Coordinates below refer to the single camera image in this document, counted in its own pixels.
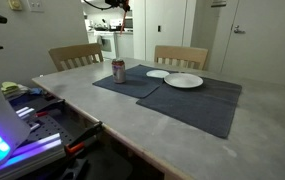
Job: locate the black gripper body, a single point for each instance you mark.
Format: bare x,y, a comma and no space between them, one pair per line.
113,3

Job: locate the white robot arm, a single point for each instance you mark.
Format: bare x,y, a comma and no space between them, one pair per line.
2,113

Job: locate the soda can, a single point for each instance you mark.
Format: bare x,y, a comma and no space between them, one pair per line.
118,73

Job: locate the small white plate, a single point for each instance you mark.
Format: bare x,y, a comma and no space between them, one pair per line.
157,74

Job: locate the large white plate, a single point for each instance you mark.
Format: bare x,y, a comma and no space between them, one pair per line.
183,80

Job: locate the microwave oven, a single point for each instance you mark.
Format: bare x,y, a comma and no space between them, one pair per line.
127,22

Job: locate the white kitchen stove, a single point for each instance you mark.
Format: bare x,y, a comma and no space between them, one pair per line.
107,45

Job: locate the light wooden chair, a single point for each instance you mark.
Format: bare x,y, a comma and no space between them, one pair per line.
182,52
72,51

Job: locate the small dark grey placemat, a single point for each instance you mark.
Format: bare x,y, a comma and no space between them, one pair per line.
135,85

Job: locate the beige thermostat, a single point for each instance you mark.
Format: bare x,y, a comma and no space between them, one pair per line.
14,4

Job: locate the blue cloth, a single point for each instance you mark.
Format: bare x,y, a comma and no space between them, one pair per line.
36,91

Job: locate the large dark grey placemat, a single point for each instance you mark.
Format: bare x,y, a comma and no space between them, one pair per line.
195,106

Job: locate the orange black bar clamp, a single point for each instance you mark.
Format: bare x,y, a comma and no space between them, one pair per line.
85,133

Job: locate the yellow green cloth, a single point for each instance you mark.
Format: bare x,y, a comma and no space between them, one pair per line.
9,86

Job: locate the black perforated breadboard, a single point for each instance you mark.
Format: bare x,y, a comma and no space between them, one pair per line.
50,128

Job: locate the white room door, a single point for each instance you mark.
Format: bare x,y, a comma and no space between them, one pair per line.
265,50

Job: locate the white light switch plate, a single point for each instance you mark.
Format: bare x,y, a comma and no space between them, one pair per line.
35,5

